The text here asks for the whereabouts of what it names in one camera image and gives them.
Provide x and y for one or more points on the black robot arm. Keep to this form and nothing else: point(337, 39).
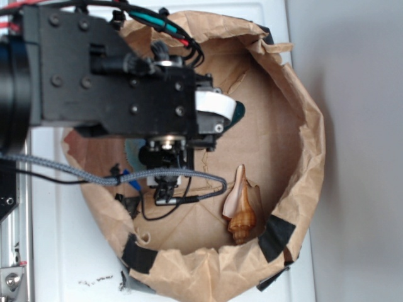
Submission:
point(138, 26)

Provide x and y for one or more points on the orange spiral conch shell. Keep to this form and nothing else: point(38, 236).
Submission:
point(237, 209)

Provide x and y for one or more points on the white tray board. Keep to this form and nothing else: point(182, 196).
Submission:
point(72, 260)

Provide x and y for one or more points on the silver aluminium frame rail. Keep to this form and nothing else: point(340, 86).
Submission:
point(16, 233)

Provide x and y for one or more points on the brown paper-lined bin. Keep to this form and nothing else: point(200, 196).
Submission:
point(190, 255)

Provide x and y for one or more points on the black corner bracket plate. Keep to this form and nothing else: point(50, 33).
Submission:
point(8, 189)

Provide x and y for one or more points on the light blue cloth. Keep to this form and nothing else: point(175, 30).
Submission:
point(132, 149)

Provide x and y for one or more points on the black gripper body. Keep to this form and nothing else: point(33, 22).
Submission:
point(84, 75)

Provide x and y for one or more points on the silver metal angle bracket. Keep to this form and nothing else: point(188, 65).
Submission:
point(14, 284)

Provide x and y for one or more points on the dark green oval pod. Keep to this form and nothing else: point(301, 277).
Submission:
point(239, 113)

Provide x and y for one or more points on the white-taped gripper finger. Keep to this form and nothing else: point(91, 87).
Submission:
point(214, 111)

